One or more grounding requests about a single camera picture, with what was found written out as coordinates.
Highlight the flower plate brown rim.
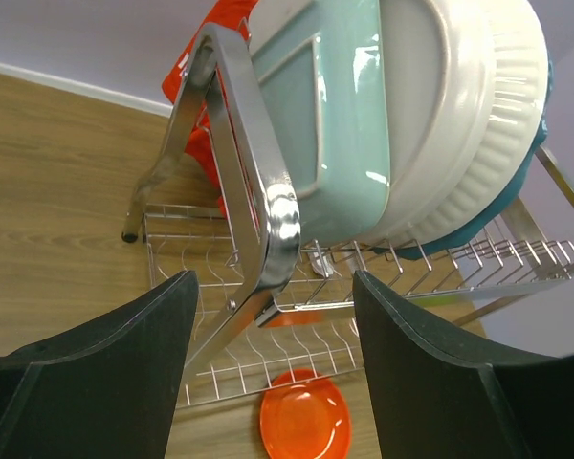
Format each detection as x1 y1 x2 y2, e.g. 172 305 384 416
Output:
389 1 550 246

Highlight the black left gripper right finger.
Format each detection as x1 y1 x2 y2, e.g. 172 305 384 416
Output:
353 271 574 458

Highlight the orange garment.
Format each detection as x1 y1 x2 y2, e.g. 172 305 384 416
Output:
162 0 257 190

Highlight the lime green plate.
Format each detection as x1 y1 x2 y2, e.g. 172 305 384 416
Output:
406 293 471 308

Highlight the orange plastic plate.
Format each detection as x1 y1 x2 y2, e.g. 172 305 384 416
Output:
259 368 352 458

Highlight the steel wire dish rack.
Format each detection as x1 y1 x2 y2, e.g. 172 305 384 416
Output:
122 24 574 408

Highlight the cream plate blue swirl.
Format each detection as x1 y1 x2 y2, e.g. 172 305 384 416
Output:
362 1 495 243

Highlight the mint rectangular plate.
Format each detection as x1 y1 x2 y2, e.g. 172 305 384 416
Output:
249 1 390 246

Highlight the teal scalloped plate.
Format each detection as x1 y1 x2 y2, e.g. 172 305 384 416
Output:
395 59 555 260

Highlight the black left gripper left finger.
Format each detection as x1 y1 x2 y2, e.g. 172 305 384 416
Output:
0 271 198 458

